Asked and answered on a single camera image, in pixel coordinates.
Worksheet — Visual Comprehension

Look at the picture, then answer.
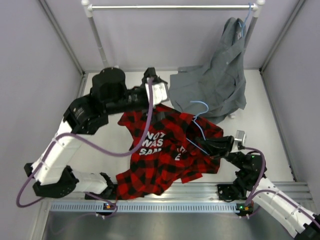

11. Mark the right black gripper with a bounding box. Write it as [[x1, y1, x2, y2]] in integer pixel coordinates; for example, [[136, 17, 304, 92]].
[[195, 134, 245, 170]]

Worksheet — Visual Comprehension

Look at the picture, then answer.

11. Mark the light blue wire hanger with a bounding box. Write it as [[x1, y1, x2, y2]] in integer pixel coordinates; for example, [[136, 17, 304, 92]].
[[186, 100, 211, 155]]

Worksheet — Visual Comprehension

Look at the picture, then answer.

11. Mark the red black plaid shirt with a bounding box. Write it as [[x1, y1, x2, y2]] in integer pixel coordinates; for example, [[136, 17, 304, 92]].
[[116, 104, 224, 200]]

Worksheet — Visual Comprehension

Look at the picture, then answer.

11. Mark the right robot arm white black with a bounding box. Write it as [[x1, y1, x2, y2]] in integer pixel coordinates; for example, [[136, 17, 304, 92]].
[[196, 131, 320, 240]]

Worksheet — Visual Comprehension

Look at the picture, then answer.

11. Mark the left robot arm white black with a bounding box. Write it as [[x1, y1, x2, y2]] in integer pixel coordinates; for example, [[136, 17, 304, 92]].
[[24, 67, 169, 200]]

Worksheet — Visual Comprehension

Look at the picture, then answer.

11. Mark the grey button shirt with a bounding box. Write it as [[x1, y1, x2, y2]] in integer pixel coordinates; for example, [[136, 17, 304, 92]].
[[169, 17, 247, 124]]

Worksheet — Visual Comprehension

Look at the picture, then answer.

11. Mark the blue hanger holding grey shirt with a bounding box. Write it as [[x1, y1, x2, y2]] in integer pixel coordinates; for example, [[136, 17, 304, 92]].
[[238, 2, 254, 38]]

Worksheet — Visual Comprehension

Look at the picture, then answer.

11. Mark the white clothes rack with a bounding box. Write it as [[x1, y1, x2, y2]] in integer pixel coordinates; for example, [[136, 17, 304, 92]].
[[82, 0, 258, 74]]

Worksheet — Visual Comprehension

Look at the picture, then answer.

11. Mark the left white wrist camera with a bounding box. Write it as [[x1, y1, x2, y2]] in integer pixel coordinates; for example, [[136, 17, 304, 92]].
[[145, 81, 170, 107]]

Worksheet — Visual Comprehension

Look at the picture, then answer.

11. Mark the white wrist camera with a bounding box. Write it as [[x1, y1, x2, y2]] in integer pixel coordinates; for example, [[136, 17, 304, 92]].
[[145, 81, 170, 107], [231, 130, 247, 153]]

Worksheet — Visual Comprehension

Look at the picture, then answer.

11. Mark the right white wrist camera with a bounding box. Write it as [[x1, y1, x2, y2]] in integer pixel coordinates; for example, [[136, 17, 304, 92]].
[[231, 130, 247, 153]]

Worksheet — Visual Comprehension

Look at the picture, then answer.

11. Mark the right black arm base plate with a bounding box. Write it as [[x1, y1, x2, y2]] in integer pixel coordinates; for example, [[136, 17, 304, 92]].
[[217, 184, 247, 202]]

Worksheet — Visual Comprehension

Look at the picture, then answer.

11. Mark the aluminium mounting rail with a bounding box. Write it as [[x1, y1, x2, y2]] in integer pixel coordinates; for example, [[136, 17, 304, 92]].
[[39, 181, 313, 203]]

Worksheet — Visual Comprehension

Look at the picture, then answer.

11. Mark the grey slotted cable duct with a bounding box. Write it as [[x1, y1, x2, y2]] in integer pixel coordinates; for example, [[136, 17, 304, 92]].
[[50, 202, 250, 214]]

